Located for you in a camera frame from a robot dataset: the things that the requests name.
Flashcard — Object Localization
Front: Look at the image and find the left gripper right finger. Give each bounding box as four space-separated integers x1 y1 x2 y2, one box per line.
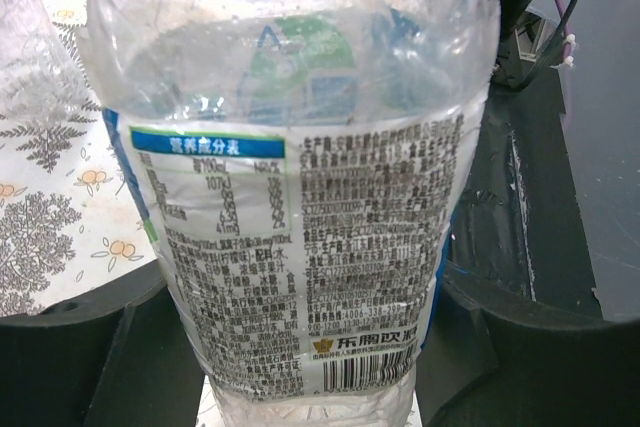
416 263 639 426

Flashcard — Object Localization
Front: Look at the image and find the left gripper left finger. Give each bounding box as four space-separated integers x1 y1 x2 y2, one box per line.
1 274 203 426

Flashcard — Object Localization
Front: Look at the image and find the clear plastic bottle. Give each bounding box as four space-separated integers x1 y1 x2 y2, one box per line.
1 0 99 128

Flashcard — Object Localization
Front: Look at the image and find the blue label water bottle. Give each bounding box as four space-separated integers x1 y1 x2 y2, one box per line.
78 0 500 426

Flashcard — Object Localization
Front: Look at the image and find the floral patterned table mat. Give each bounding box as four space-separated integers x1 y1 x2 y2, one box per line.
0 0 231 427

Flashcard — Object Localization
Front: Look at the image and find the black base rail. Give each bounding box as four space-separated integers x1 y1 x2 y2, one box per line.
448 69 603 319

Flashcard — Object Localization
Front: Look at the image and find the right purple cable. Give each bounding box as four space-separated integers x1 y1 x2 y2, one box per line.
547 0 579 123

